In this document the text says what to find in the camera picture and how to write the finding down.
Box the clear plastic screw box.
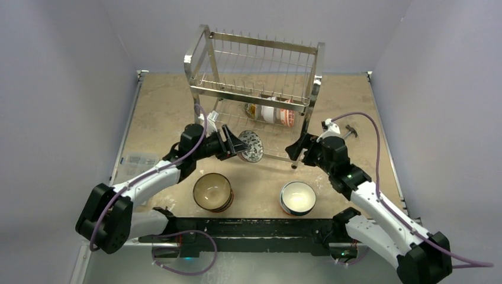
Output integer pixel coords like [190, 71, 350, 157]
[115, 151, 159, 183]

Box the orange patterned bowl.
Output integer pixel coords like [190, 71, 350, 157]
[279, 108, 295, 127]

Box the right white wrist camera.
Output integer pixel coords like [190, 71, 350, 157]
[317, 118, 341, 142]

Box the aluminium frame rail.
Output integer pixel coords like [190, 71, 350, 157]
[80, 218, 428, 248]

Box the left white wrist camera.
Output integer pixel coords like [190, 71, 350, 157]
[198, 111, 219, 136]

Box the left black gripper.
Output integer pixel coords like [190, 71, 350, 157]
[193, 125, 249, 162]

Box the small black hammer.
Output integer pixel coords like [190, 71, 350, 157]
[342, 124, 358, 140]

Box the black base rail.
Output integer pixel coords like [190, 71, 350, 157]
[139, 217, 365, 261]

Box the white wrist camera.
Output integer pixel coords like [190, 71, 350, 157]
[317, 118, 341, 142]
[198, 111, 219, 136]

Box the white blue-rimmed bowl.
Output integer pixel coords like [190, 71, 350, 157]
[279, 181, 317, 217]

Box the brown glazed bowl stack top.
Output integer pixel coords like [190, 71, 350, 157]
[192, 173, 234, 213]

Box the steel two-tier dish rack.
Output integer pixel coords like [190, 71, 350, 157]
[184, 24, 325, 168]

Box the black leaf patterned bowl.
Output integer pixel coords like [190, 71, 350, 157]
[238, 130, 263, 163]

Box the white cream bowl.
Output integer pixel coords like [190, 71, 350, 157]
[243, 103, 262, 120]

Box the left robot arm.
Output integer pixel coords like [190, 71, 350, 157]
[75, 124, 250, 254]

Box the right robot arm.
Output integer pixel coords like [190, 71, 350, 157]
[285, 133, 453, 283]

